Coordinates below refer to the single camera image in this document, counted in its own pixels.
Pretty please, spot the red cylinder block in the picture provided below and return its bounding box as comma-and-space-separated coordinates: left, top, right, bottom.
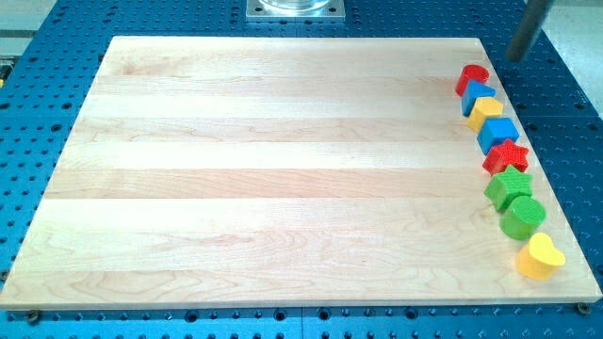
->
455, 64, 490, 96

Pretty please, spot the green cylinder block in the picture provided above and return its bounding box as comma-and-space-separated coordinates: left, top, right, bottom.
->
499, 196, 546, 240

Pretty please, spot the board clamp screw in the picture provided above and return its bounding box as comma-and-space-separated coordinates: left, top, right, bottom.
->
575, 302, 592, 315
24, 310, 41, 325

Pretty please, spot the red star block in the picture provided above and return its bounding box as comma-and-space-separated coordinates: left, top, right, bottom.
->
482, 138, 529, 176

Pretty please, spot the yellow heart block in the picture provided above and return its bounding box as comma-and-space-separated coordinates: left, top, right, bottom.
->
515, 233, 566, 282

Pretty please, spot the green star block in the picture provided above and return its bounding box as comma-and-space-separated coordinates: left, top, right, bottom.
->
484, 165, 533, 212

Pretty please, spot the blue triangle block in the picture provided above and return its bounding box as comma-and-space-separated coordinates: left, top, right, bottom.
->
461, 80, 496, 117

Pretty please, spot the right board clamp screw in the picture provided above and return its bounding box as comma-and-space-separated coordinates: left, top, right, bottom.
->
575, 302, 592, 315

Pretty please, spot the wooden board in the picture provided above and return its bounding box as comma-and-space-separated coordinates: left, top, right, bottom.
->
1, 36, 602, 311

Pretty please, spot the blue cube block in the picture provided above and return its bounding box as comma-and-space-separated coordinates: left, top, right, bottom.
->
477, 118, 519, 155

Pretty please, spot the left board clamp screw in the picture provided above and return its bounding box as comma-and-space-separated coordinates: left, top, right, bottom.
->
24, 310, 41, 325

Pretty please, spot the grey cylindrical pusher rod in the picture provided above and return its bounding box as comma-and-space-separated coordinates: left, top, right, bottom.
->
505, 0, 554, 62

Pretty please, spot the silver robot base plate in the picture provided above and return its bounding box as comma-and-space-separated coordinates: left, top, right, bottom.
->
245, 0, 346, 23

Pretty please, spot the yellow hexagon block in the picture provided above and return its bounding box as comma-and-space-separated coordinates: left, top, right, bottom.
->
467, 97, 504, 133

